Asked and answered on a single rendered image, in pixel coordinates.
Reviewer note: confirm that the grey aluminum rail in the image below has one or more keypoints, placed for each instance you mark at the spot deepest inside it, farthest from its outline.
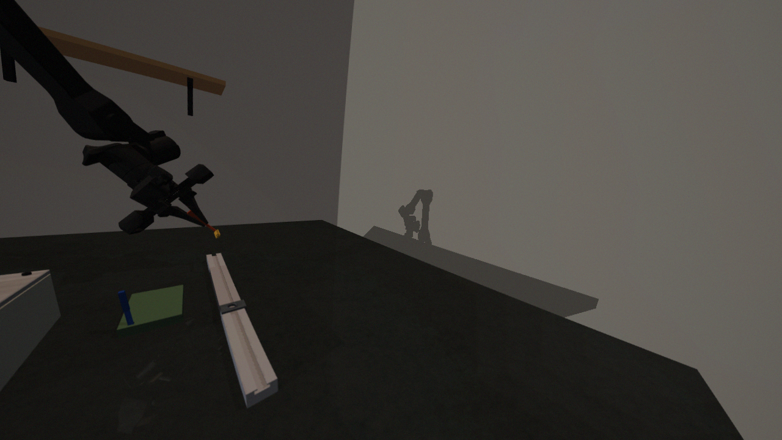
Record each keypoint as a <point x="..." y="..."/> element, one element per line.
<point x="256" y="376"/>

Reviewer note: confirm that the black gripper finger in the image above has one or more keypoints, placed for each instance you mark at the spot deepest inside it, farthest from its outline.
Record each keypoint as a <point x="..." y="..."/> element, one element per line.
<point x="178" y="212"/>
<point x="188" y="200"/>

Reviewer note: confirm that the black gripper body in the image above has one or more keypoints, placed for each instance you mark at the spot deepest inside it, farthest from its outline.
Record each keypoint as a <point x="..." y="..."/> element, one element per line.
<point x="137" y="221"/>

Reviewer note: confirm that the dark blue pin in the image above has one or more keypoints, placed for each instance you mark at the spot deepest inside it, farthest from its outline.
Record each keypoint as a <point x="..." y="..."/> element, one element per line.
<point x="125" y="307"/>

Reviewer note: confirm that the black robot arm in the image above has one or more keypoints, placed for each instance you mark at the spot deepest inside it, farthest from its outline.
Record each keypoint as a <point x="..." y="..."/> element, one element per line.
<point x="88" y="112"/>

